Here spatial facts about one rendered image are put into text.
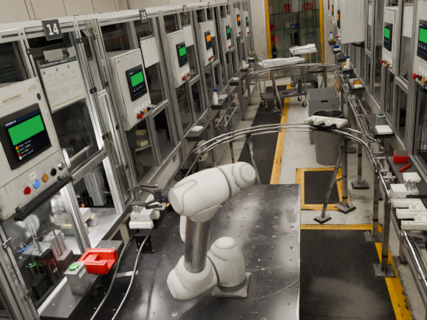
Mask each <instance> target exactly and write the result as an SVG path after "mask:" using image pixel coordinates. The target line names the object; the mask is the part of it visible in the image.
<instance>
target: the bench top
mask: <svg viewBox="0 0 427 320"><path fill-rule="evenodd" d="M263 193H265V194H263ZM233 201H234V202H233ZM180 216H181V215H180V214H178V213H177V212H176V211H167V214H166V215H165V217H164V219H163V220H162V221H161V223H160V225H159V227H158V228H157V229H154V230H153V231H152V233H151V235H152V237H151V244H152V249H153V250H155V252H154V253H141V254H140V256H139V260H138V263H137V268H136V270H137V271H138V274H137V275H135V277H134V280H133V284H132V287H131V290H130V292H129V295H128V297H127V299H126V301H125V303H124V305H123V306H122V308H121V310H120V312H119V314H118V315H117V317H116V319H115V320H299V311H300V254H301V184H300V183H293V184H264V185H252V186H251V187H250V188H248V189H246V190H243V191H242V192H241V193H239V194H238V195H237V196H234V197H233V198H231V199H229V200H227V201H224V202H223V203H221V206H220V207H219V209H218V210H217V211H216V213H215V215H214V216H213V217H212V222H211V228H210V237H209V243H208V251H209V250H210V248H211V245H212V244H213V243H214V242H215V241H216V240H218V239H219V238H221V237H230V238H232V239H234V240H235V241H236V242H237V243H238V244H239V246H240V248H241V250H242V252H243V256H244V260H245V272H250V273H251V278H250V280H249V284H248V290H247V296H248V297H247V298H246V299H242V298H232V297H215V298H214V297H212V294H211V292H212V291H213V290H214V287H213V288H212V289H210V290H208V291H206V292H204V293H202V294H200V295H198V296H196V297H194V298H191V299H187V300H178V299H177V298H174V297H173V295H172V294H171V292H170V289H169V287H168V285H167V279H168V275H169V274H170V272H171V271H172V270H173V269H174V268H175V267H176V265H177V264H178V262H179V260H180V258H181V257H182V256H183V255H184V250H185V242H183V240H182V238H181V236H180ZM228 217H229V218H228ZM136 257H137V244H136V241H135V239H134V240H133V241H132V243H131V245H130V246H129V247H128V249H127V250H126V252H125V253H124V255H123V256H122V258H121V261H120V263H119V267H118V271H117V273H122V272H131V271H133V268H134V265H135V261H136ZM115 268H116V267H115ZM115 268H114V269H113V271H112V272H111V274H110V275H109V277H108V278H107V280H106V281H105V283H104V284H103V285H102V287H101V289H100V290H99V291H98V293H97V294H96V295H95V297H94V299H93V300H92V301H91V303H90V305H89V306H88V307H87V309H86V310H85V312H84V313H83V315H82V316H81V318H80V319H79V320H90V319H91V317H92V315H93V314H94V313H95V311H96V310H97V308H98V307H99V305H100V303H101V302H102V300H103V299H104V297H105V295H106V293H107V291H108V289H109V286H110V284H111V281H112V275H113V274H114V271H115ZM131 278H132V276H126V277H117V278H115V280H114V284H113V286H112V289H111V292H110V294H109V296H108V297H107V299H106V301H105V302H104V304H103V306H102V307H101V309H100V310H99V312H98V314H97V315H96V316H95V319H94V320H111V319H112V318H113V316H114V314H115V313H116V311H117V309H118V307H119V306H120V304H121V302H122V301H123V299H124V297H125V295H126V292H127V290H128V287H129V284H130V281H131Z"/></svg>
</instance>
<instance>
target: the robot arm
mask: <svg viewBox="0 0 427 320"><path fill-rule="evenodd" d="M255 178H256V175H255V170H254V169H253V167H252V166H251V165H250V164H248V163H245V162H237V163H234V164H225V165H222V166H217V167H214V168H210V169H206V170H203V171H199V172H197V173H194V174H192V175H189V176H188V177H185V178H183V179H182V180H181V181H179V182H178V183H177V184H176V185H175V186H174V187H172V188H170V189H160V188H159V184H158V183H157V184H151V183H141V184H140V186H135V187H130V188H129V189H128V191H140V190H143V191H145V192H148V193H151V194H152V195H153V196H154V199H153V200H151V201H148V202H146V203H145V201H134V202H133V203H132V204H131V205H132V206H143V208H145V209H146V210H150V209H154V208H162V207H163V203H170V204H171V205H172V207H173V209H174V210H175V211H176V212H177V213H178V214H180V215H181V216H180V236H181V238H182V240H183V242H185V250H184V255H183V256H182V257H181V258H180V260H179V262H178V264H177V265H176V267H175V268H174V269H173V270H172V271H171V272H170V274H169V275H168V279H167V285H168V287H169V289H170V292H171V294H172V295H173V297H174V298H177V299H178V300H187V299H191V298H194V297H196V296H198V295H200V294H202V293H204V292H206V291H208V290H210V289H212V288H213V287H214V289H213V291H212V292H211V294H212V297H214V298H215V297H232V298H242V299H246V298H247V297H248V296H247V290H248V284H249V280H250V278H251V273H250V272H245V260H244V256H243V252H242V250H241V248H240V246H239V244H238V243H237V242H236V241H235V240H234V239H232V238H230V237H221V238H219V239H218V240H216V241H215V242H214V243H213V244H212V245H211V248H210V250H209V251H208V243H209V237H210V228H211V222H212V217H213V216H214V215H215V213H216V211H217V210H218V209H219V207H220V206H221V203H223V202H224V201H227V200H229V199H231V198H233V197H234V196H237V195H238V194H239V193H241V192H242V191H243V190H246V189H248V188H250V187H251V186H252V184H253V183H254V181H255ZM150 188H153V189H150ZM154 189H157V190H154ZM155 202H159V204H153V205H150V204H152V203H155ZM148 205H149V206H148Z"/></svg>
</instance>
